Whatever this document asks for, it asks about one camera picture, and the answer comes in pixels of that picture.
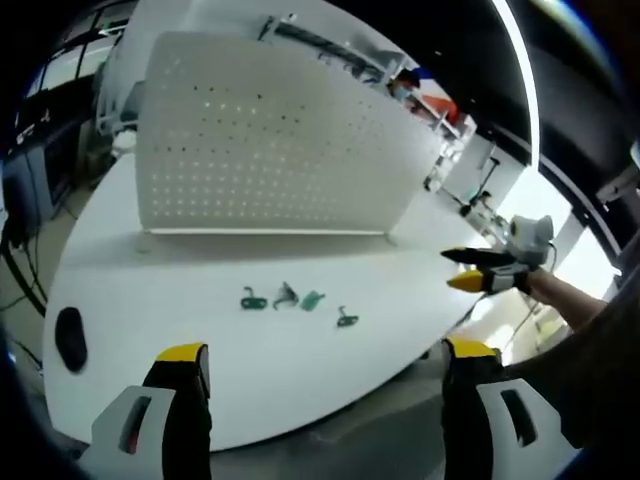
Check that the white workbench shelving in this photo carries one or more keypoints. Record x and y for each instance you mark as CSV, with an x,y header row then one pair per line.
x,y
345,45

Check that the light green hook assembly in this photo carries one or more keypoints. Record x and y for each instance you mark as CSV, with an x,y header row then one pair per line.
x,y
311,301

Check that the white perforated mounting plate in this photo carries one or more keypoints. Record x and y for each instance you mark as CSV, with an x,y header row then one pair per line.
x,y
280,150

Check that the grey metal hook assembly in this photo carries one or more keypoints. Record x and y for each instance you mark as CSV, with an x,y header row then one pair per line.
x,y
286,298

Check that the dark green hook assembly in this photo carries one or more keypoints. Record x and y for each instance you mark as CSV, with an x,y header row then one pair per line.
x,y
346,320
253,301

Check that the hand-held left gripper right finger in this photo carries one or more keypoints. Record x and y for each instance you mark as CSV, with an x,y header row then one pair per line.
x,y
492,405

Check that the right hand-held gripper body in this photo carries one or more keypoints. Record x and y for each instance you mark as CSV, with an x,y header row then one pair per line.
x,y
531,240

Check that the person's dark clothing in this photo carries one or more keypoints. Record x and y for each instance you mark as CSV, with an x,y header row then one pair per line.
x,y
590,375

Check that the black kick scooter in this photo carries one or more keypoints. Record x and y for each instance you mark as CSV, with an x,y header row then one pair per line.
x,y
477,200

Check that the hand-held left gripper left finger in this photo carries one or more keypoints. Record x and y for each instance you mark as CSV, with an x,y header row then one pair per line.
x,y
150,400

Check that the black computer mouse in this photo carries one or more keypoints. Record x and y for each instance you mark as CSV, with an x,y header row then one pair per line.
x,y
71,340

